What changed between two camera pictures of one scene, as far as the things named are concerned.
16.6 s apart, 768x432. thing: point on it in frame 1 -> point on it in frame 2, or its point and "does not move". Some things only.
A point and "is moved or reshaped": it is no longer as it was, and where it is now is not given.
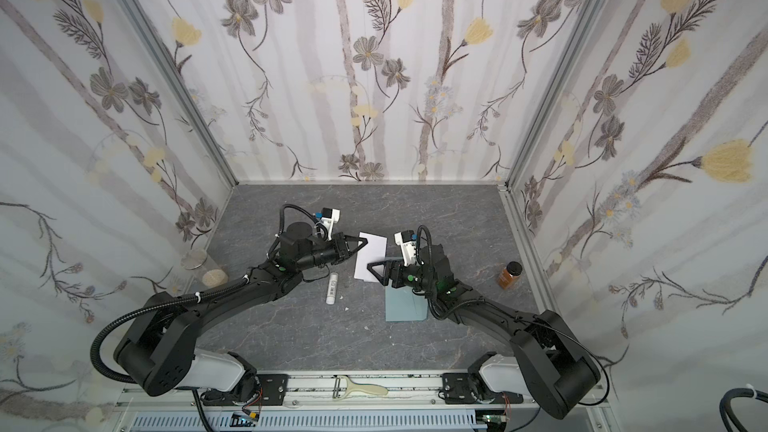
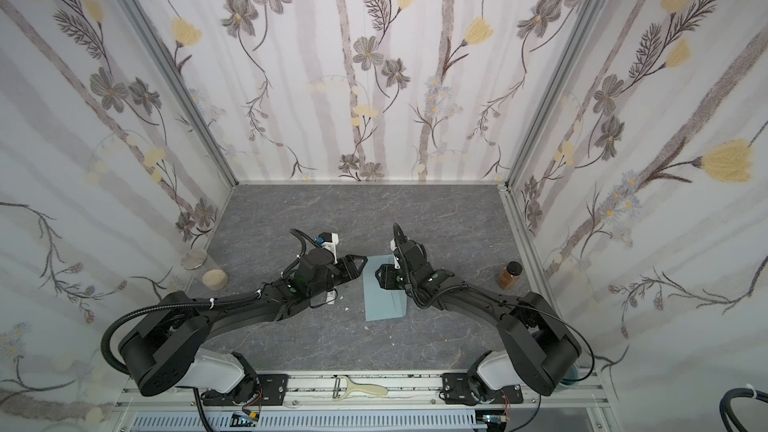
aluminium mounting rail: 314,391 does not move
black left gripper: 340,247 -> 344,267
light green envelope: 404,304 is moved or reshaped
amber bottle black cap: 509,277 does not move
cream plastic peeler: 344,385 does not move
